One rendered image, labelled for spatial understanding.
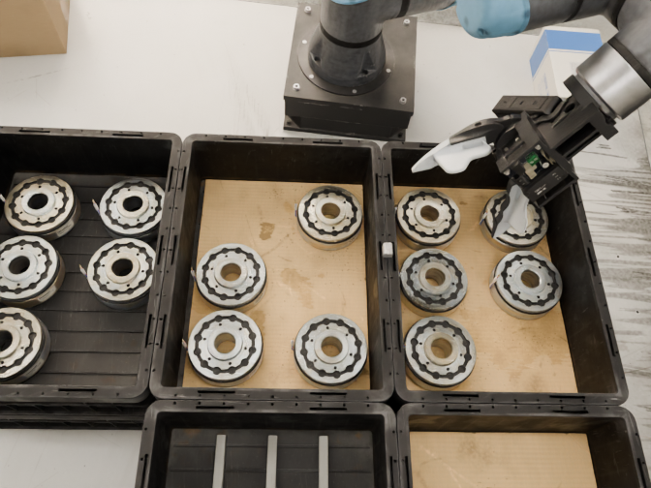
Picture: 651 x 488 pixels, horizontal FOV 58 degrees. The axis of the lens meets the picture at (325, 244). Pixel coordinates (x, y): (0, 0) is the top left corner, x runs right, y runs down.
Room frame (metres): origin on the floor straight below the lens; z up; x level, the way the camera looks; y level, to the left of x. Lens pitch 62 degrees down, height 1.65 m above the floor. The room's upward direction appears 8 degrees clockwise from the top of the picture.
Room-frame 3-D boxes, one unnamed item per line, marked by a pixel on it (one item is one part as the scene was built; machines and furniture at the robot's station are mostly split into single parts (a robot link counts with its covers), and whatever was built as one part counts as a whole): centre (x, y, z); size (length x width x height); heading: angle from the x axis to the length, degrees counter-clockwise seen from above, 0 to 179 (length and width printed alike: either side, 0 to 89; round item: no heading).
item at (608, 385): (0.39, -0.24, 0.87); 0.40 x 0.30 x 0.11; 7
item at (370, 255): (0.36, 0.06, 0.87); 0.40 x 0.30 x 0.11; 7
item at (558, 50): (0.96, -0.47, 0.75); 0.20 x 0.12 x 0.09; 5
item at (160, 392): (0.36, 0.06, 0.92); 0.40 x 0.30 x 0.02; 7
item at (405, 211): (0.49, -0.16, 0.86); 0.10 x 0.10 x 0.01
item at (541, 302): (0.40, -0.31, 0.86); 0.10 x 0.10 x 0.01
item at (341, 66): (0.86, 0.01, 0.85); 0.15 x 0.15 x 0.10
